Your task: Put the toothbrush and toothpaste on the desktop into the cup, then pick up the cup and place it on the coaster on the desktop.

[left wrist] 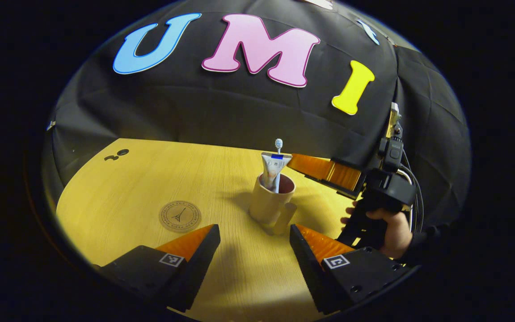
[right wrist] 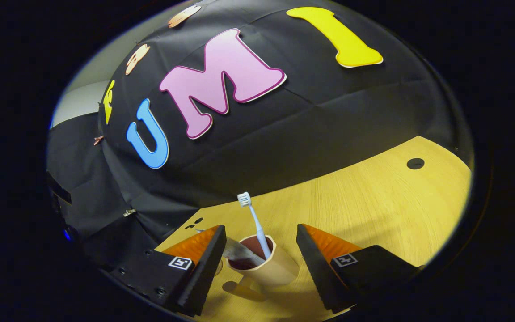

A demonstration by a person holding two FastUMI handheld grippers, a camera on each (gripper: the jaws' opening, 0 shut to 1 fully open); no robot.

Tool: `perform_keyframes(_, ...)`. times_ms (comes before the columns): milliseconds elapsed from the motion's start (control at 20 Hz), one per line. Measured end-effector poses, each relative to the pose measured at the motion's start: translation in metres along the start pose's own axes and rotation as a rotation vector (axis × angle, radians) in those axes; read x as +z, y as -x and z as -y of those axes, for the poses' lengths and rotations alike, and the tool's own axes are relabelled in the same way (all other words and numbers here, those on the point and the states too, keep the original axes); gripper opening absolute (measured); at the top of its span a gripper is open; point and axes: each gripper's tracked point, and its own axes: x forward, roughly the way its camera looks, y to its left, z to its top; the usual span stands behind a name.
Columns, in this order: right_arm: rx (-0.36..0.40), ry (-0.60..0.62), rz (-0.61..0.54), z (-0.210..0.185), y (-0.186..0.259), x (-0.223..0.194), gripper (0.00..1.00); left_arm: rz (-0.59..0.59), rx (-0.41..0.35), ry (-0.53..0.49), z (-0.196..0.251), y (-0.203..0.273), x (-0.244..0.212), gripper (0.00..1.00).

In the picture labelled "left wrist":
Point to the light blue toothbrush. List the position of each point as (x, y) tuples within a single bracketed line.
[(278, 143)]

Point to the silver binder clip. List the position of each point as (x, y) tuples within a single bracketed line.
[(51, 125)]

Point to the black backdrop cloth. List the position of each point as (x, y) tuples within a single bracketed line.
[(221, 112)]

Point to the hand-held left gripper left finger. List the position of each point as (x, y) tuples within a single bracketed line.
[(199, 264)]

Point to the wooden desktop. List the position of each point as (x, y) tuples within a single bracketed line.
[(128, 188)]

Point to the round brown coaster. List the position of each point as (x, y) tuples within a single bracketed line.
[(179, 216)]

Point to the white toothpaste tube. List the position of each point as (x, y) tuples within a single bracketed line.
[(274, 167)]

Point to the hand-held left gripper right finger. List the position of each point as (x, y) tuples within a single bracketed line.
[(306, 268)]

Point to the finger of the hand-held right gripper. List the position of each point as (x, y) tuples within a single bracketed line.
[(347, 179), (309, 164)]

